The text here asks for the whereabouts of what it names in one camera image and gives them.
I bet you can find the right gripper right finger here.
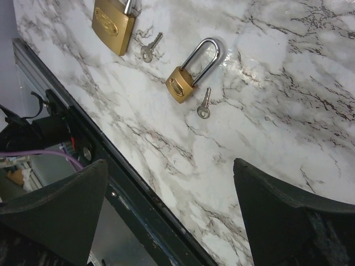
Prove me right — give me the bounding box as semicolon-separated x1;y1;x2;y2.
234;158;354;265

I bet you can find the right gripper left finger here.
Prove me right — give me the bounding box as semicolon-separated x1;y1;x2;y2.
1;160;108;265

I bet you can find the small brass padlock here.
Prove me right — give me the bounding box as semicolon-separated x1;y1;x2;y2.
165;37;222;104

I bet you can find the large padlock silver key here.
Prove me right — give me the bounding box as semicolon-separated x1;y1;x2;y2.
140;32;163;63

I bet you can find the large brass padlock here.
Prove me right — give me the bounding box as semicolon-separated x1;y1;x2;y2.
92;0;136;56

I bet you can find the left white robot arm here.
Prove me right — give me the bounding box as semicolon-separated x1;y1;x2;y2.
1;90;94;162

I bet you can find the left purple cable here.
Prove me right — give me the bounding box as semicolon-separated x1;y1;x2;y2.
0;149;84;170

